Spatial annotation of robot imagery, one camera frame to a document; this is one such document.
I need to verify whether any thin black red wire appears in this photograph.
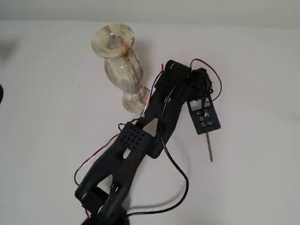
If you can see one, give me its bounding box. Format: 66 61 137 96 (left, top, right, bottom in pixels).
190 58 223 102

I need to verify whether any green beige marble vase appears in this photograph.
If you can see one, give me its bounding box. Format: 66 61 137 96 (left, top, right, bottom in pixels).
90 23 152 115

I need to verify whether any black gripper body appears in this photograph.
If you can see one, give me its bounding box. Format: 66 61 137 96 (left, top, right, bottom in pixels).
187 67 215 102

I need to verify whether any thick black cable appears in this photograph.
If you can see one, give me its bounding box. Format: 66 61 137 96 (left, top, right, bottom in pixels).
125 85 190 216

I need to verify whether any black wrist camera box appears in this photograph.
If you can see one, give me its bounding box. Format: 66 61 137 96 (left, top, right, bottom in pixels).
187 92 222 135

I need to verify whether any red white servo wire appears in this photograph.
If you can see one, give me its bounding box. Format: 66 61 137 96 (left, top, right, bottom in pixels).
74 62 165 188

